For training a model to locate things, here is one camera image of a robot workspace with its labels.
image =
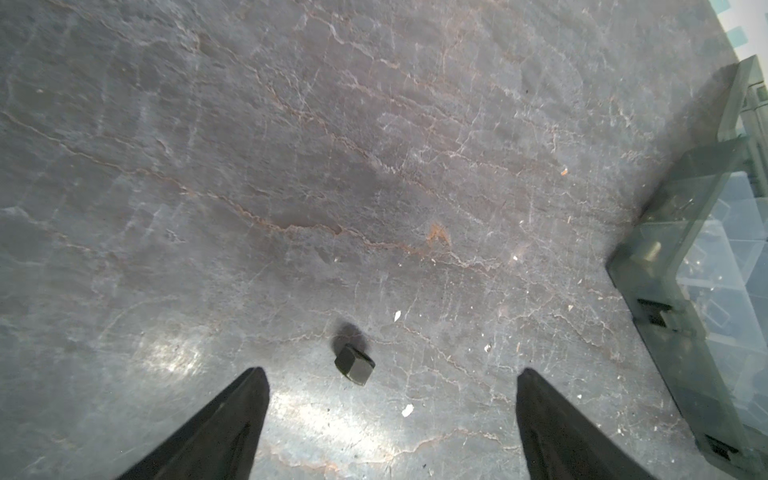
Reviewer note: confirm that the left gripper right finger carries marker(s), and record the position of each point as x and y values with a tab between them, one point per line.
559	442

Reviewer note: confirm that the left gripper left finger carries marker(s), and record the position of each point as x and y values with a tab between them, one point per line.
219	442

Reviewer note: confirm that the black small nut left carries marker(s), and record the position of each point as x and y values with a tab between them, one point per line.
354	364

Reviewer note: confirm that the grey plastic organizer box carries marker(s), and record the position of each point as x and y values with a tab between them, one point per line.
693	272

